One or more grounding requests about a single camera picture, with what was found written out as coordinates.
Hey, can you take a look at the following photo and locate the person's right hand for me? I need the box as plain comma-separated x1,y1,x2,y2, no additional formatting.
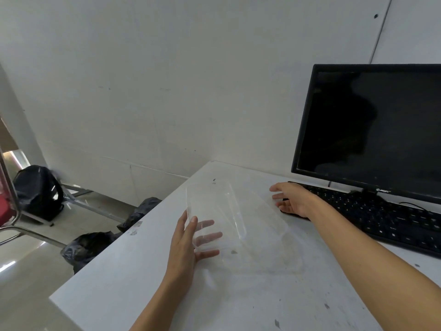
269,182,319,219

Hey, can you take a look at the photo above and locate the person's left hand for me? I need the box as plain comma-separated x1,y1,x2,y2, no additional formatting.
167,209,223,284

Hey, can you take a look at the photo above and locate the clear plastic clamshell container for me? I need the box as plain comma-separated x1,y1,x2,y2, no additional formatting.
185,183,304,275

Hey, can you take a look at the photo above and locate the person's left forearm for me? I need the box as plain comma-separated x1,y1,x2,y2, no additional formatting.
129,270,194,331

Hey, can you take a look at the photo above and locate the person's right forearm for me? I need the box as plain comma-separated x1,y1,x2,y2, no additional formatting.
306,196,441,331

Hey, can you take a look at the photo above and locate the black computer mouse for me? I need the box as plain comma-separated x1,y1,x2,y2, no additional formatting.
279,200,311,222

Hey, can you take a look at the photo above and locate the black garbage bag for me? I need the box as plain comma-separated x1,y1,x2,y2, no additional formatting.
117,197,163,234
13,165,65,222
60,232,123,275

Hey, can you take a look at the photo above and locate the black computer keyboard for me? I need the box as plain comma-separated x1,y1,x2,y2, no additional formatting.
288,181,441,257

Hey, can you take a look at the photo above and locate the black computer monitor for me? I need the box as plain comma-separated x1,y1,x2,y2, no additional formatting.
291,64,441,205

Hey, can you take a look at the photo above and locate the red chair seat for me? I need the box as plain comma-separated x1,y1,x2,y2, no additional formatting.
0,196,11,227

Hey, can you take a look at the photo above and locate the grey metal floor frame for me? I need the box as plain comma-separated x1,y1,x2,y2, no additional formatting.
60,184,127,225

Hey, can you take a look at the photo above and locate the thin black cable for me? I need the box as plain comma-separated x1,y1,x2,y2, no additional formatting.
399,202,441,215

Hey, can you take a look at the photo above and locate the metal chair frame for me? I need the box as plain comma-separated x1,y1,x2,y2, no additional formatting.
0,148,68,249

